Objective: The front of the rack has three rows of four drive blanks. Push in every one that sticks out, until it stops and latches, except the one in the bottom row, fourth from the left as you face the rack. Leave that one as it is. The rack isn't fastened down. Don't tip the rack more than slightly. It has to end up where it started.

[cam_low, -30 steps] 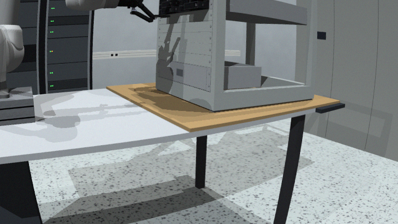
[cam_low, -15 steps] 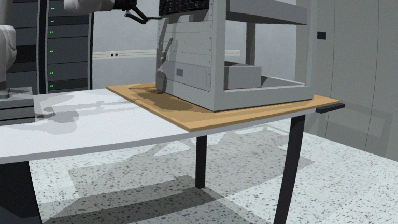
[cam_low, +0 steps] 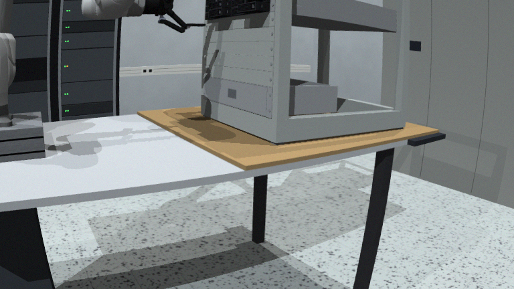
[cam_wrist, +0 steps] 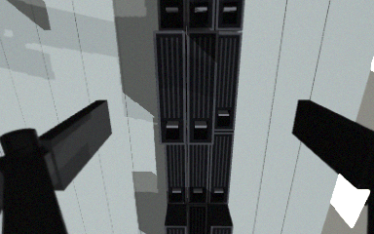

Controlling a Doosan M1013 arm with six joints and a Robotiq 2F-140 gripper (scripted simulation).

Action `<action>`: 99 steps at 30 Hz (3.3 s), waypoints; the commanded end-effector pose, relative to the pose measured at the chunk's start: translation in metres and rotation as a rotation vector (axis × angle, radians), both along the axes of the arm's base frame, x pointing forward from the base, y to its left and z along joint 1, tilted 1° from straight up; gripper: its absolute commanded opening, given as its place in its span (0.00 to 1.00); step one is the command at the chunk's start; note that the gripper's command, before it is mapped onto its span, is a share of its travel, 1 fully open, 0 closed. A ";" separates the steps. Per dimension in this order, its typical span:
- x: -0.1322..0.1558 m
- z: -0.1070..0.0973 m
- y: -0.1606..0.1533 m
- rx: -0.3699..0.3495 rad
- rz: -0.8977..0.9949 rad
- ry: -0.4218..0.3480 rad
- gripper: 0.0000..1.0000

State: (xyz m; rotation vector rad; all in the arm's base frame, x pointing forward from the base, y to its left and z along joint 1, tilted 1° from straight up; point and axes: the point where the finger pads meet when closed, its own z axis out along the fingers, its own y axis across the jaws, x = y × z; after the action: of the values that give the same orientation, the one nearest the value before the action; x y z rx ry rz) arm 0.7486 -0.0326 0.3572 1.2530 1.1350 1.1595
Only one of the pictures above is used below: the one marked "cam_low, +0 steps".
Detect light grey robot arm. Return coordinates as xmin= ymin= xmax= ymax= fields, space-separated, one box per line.
xmin=0 ymin=0 xmax=146 ymax=127

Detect tan flat wooden board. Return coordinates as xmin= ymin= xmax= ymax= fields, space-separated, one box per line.
xmin=137 ymin=106 xmax=439 ymax=171

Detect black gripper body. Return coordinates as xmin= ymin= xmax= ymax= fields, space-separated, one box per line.
xmin=143 ymin=0 xmax=174 ymax=15

